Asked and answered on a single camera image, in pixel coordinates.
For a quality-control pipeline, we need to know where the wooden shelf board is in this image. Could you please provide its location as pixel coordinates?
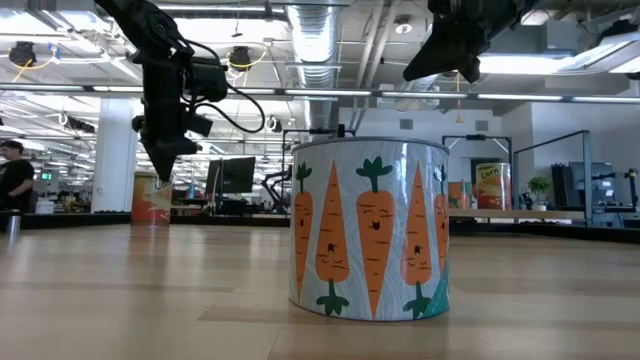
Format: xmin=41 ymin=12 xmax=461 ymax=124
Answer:
xmin=448 ymin=208 xmax=586 ymax=221

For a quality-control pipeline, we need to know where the potted green plant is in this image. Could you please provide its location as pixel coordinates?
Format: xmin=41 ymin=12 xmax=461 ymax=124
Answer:
xmin=528 ymin=175 xmax=552 ymax=212

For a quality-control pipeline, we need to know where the white building column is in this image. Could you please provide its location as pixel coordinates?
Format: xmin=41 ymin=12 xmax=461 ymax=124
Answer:
xmin=91 ymin=97 xmax=140 ymax=214

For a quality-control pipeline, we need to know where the long ceiling light bar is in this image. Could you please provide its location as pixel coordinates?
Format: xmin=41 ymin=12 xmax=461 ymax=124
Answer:
xmin=0 ymin=83 xmax=640 ymax=104

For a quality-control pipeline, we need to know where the black ceiling cable reel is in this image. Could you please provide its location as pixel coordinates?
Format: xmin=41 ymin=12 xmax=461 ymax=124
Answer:
xmin=228 ymin=45 xmax=254 ymax=72
xmin=8 ymin=41 xmax=37 ymax=67

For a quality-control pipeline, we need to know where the silver ventilation duct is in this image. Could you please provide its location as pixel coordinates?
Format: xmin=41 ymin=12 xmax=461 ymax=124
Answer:
xmin=285 ymin=0 xmax=342 ymax=132

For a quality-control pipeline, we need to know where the tall corn label can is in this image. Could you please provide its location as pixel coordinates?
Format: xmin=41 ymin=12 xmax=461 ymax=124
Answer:
xmin=130 ymin=171 xmax=174 ymax=226
xmin=475 ymin=162 xmax=513 ymax=210

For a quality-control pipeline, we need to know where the black computer monitor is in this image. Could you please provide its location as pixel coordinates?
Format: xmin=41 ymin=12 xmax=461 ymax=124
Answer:
xmin=204 ymin=156 xmax=257 ymax=201

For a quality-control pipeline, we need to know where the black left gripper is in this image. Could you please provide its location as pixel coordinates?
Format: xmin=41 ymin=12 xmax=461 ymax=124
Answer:
xmin=131 ymin=94 xmax=214 ymax=183

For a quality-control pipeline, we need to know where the black metal frame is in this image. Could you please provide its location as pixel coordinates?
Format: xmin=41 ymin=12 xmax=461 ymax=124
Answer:
xmin=280 ymin=123 xmax=357 ymax=201
xmin=442 ymin=133 xmax=514 ymax=209

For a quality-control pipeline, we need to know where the grey metal frame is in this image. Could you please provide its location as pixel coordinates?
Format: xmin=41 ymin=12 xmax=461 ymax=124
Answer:
xmin=513 ymin=129 xmax=594 ymax=226

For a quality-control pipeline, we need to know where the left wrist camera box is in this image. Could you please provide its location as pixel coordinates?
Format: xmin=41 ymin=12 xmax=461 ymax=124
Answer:
xmin=185 ymin=56 xmax=230 ymax=104

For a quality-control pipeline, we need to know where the person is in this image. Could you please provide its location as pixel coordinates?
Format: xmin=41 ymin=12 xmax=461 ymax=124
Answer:
xmin=0 ymin=139 xmax=36 ymax=214

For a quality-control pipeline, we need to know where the dark equipment cabinet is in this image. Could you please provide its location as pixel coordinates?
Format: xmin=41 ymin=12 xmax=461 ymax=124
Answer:
xmin=551 ymin=161 xmax=619 ymax=211

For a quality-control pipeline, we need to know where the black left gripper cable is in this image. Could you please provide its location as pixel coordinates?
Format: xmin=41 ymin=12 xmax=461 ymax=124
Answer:
xmin=184 ymin=38 xmax=267 ymax=135

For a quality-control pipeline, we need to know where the silver metal post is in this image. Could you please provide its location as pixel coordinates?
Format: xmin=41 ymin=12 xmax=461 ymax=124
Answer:
xmin=4 ymin=212 xmax=22 ymax=240

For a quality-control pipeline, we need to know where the bright ceiling light panel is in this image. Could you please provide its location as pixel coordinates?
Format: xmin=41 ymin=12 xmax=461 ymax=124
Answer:
xmin=477 ymin=30 xmax=640 ymax=76

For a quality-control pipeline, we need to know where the carrot print can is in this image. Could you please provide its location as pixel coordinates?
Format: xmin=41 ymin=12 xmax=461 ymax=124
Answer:
xmin=288 ymin=136 xmax=451 ymax=322

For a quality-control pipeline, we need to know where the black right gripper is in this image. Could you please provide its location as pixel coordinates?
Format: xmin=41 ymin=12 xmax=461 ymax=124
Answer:
xmin=402 ymin=0 xmax=536 ymax=85

